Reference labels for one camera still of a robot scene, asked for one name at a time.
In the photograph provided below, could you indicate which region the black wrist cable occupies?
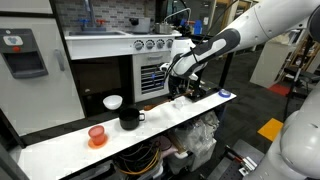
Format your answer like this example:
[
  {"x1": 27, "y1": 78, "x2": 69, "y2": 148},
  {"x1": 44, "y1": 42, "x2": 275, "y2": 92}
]
[{"x1": 150, "y1": 0, "x2": 239, "y2": 88}]

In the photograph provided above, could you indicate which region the orange saucer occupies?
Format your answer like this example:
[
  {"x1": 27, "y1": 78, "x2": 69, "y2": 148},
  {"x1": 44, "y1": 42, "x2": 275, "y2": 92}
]
[{"x1": 87, "y1": 134, "x2": 110, "y2": 150}]

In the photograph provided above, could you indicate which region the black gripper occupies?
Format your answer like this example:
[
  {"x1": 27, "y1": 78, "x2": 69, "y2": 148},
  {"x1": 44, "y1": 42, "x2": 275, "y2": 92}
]
[{"x1": 167, "y1": 74, "x2": 192, "y2": 100}]

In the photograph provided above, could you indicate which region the black 3D printer frame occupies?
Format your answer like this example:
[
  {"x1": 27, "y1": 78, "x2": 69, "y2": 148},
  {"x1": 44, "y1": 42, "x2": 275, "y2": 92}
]
[{"x1": 172, "y1": 33, "x2": 235, "y2": 103}]

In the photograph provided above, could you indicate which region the yellow floor marker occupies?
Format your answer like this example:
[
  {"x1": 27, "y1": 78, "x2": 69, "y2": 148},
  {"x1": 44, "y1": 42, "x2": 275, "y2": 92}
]
[{"x1": 256, "y1": 117, "x2": 284, "y2": 142}]

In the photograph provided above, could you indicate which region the white toy kitchen stove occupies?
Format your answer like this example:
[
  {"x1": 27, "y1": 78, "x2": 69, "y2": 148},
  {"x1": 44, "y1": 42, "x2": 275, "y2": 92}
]
[{"x1": 64, "y1": 29, "x2": 183, "y2": 105}]

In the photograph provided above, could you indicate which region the grey toy faucet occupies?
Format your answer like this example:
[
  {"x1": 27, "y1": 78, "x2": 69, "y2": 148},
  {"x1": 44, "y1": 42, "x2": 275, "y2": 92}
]
[{"x1": 82, "y1": 0, "x2": 98, "y2": 32}]

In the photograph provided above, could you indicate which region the white board panel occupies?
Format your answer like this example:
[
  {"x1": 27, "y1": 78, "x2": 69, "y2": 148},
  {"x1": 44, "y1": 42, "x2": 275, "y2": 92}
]
[{"x1": 249, "y1": 39, "x2": 294, "y2": 90}]

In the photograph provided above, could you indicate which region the black base cable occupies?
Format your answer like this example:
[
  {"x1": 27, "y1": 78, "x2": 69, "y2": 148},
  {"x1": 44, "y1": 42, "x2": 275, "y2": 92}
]
[{"x1": 283, "y1": 36, "x2": 313, "y2": 122}]

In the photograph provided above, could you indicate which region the clear plastic bag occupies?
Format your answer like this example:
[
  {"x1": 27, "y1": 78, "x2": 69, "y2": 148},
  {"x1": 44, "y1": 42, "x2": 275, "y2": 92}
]
[{"x1": 172, "y1": 110, "x2": 221, "y2": 158}]

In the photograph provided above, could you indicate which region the white toy fridge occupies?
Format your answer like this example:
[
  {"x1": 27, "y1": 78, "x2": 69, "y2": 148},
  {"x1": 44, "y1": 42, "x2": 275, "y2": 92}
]
[{"x1": 0, "y1": 0, "x2": 86, "y2": 138}]

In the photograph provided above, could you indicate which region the silver metal bracket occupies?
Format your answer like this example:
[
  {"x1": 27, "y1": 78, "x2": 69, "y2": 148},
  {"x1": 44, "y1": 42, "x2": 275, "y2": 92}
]
[{"x1": 237, "y1": 155, "x2": 259, "y2": 177}]

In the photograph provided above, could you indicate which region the orange plastic cup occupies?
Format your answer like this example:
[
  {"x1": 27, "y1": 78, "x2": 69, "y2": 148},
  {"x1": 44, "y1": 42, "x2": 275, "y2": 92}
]
[{"x1": 88, "y1": 125, "x2": 107, "y2": 146}]

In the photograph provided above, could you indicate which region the pink plastic container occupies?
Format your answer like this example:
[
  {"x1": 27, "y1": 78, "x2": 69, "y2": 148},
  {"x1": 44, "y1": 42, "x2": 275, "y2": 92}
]
[{"x1": 155, "y1": 135, "x2": 180, "y2": 158}]

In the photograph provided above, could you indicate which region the yellow cable bundle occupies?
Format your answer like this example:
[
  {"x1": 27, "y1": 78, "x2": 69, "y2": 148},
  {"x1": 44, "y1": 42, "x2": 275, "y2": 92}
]
[{"x1": 118, "y1": 146, "x2": 162, "y2": 176}]

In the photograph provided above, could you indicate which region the grey pot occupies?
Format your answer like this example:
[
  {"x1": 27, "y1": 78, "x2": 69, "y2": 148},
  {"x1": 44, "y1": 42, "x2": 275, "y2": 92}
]
[{"x1": 128, "y1": 16, "x2": 151, "y2": 35}]

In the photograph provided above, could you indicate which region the blue tape roll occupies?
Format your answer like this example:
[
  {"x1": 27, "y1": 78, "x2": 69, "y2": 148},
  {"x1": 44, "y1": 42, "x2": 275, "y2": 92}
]
[{"x1": 218, "y1": 88, "x2": 232, "y2": 99}]

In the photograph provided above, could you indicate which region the black mug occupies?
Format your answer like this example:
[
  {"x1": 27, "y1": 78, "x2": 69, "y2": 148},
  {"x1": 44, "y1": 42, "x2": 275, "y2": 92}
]
[{"x1": 118, "y1": 106, "x2": 147, "y2": 131}]

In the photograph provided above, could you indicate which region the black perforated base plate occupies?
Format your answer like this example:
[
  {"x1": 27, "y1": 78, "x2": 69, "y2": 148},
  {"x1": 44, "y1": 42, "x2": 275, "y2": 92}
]
[{"x1": 206, "y1": 139, "x2": 268, "y2": 180}]

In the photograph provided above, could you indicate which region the red floor marker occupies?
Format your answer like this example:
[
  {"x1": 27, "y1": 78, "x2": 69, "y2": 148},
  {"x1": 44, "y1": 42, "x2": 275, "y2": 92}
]
[{"x1": 267, "y1": 83, "x2": 292, "y2": 97}]

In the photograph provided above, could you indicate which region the clear bin with cables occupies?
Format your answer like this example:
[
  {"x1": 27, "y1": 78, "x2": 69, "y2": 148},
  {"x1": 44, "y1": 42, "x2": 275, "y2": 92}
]
[{"x1": 112, "y1": 142, "x2": 165, "y2": 180}]

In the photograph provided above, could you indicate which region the silver pot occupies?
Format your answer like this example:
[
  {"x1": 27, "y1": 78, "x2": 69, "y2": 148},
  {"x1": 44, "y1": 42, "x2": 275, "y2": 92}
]
[{"x1": 153, "y1": 21, "x2": 175, "y2": 35}]

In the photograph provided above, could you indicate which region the white bowl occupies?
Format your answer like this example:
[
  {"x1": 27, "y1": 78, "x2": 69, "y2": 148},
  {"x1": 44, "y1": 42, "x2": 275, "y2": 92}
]
[{"x1": 102, "y1": 94, "x2": 124, "y2": 111}]

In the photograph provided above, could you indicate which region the white plastic container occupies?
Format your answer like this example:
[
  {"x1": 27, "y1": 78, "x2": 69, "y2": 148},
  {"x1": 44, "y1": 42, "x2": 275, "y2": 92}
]
[{"x1": 167, "y1": 151, "x2": 192, "y2": 175}]

